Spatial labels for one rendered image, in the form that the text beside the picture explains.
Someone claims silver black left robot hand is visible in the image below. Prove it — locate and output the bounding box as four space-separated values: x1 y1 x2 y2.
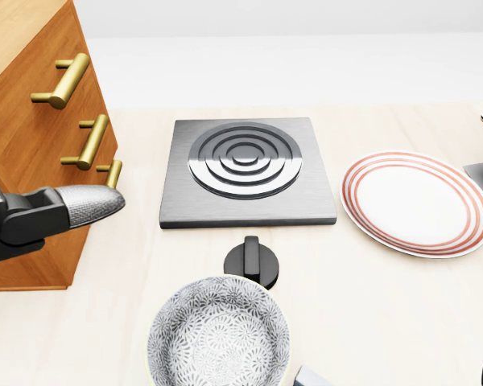
0 183 126 267

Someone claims medium wooden cabinet drawer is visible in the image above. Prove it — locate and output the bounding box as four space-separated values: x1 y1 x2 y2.
14 68 110 192

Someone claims wooden cabinet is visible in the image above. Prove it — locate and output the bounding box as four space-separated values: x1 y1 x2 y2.
0 0 119 292

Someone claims large wooden cabinet drawer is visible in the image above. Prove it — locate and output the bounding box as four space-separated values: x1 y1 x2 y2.
0 1 94 194

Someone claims narrow wooden cabinet drawer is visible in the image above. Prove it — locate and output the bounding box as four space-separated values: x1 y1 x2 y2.
43 116 119 289

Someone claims flat dark stove plate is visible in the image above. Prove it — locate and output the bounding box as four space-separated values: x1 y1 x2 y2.
159 117 338 230

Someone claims grey blue box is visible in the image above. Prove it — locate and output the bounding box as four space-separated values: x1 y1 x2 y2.
294 365 336 386

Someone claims white plate with red rings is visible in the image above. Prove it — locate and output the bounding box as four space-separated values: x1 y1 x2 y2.
340 150 483 259

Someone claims grey floral patterned bowl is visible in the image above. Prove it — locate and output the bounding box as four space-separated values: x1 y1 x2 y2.
146 274 294 386

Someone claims round black stove knob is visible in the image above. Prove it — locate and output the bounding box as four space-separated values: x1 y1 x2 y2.
223 236 280 291

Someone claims short brass drawer handle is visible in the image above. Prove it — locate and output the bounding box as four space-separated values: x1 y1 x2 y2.
96 159 123 190

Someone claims medium brass drawer handle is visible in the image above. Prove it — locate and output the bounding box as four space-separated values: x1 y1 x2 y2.
60 113 109 171

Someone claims long brass drawer handle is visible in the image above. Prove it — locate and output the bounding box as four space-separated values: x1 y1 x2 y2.
30 52 91 110

